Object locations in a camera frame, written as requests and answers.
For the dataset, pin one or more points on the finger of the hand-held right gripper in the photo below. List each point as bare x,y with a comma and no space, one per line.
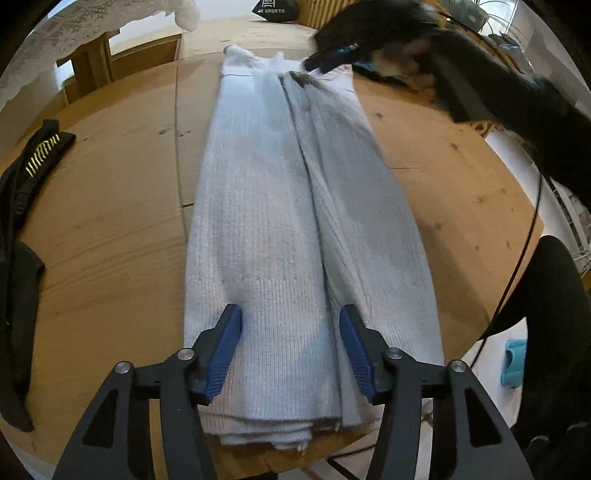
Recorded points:
325,60

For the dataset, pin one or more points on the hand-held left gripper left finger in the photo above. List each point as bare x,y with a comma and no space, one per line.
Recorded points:
224,355

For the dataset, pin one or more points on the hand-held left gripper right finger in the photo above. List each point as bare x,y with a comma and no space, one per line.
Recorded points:
355,355

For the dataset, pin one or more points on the white knitted cardigan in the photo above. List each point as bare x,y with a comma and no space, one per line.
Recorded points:
258,207

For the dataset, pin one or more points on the person's right forearm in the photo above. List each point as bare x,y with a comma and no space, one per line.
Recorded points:
508,101

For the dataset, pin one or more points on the person's right hand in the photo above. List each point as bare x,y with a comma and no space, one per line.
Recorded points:
406,64

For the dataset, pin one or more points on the wooden slatted crate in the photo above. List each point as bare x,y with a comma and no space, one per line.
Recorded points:
323,11

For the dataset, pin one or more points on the black bag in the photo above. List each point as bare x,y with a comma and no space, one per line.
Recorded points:
270,9

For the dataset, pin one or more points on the teal plastic object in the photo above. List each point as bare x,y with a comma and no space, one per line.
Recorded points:
512,364

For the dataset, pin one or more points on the person's leg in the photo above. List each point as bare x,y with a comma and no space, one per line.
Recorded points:
549,323

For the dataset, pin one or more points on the black garment with yellow print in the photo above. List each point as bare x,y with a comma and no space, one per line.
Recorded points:
23,295

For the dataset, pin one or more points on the white lace tablecloth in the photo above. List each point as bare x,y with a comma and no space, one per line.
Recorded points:
55,41

